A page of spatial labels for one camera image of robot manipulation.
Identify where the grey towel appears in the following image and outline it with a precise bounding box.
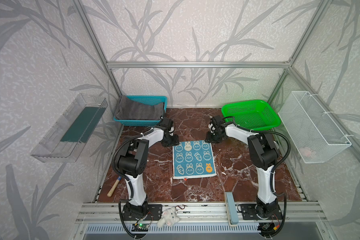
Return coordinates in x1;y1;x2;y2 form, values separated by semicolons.
114;96;165;120

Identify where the teal patterned towel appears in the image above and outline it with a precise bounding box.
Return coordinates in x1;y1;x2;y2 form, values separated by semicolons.
173;141;217;180

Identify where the pink item in wire basket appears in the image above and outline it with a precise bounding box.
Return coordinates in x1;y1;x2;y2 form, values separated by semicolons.
299;147;316;158

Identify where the clear plastic wall bin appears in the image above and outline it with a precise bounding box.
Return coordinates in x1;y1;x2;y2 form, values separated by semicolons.
31;94;108;163

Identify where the white plush toy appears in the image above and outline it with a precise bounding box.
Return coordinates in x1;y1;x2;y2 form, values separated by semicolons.
157;207;180;228

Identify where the green lit circuit board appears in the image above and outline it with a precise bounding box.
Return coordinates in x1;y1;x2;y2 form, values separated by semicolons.
131;224;150;232

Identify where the wooden stick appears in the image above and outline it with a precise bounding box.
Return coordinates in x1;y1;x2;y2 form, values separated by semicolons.
107;177;122;198

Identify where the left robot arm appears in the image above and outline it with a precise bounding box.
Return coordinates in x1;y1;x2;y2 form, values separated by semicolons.
111;118;180;215

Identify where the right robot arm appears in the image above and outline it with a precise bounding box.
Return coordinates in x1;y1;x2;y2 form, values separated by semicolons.
206;116;291;220

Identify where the green plastic basket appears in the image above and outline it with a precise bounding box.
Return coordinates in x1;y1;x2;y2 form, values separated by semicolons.
222;100;281;131

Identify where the teal plastic basket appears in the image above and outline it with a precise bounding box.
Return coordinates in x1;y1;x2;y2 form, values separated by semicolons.
114;96;167;127

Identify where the grey blue sponge block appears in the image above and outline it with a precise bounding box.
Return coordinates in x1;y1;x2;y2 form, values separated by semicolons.
225;192;239;227

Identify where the white wire mesh basket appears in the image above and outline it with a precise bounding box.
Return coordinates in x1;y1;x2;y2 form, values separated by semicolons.
279;91;352;164

